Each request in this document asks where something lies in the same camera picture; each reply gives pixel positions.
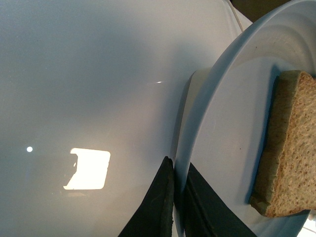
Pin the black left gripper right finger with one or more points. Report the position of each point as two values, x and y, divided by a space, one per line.
205 214

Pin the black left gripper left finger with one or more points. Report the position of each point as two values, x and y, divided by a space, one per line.
153 218

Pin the white ceramic plate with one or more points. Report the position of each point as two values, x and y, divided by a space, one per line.
227 108

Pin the brown bread slice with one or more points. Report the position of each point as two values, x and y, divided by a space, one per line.
285 182

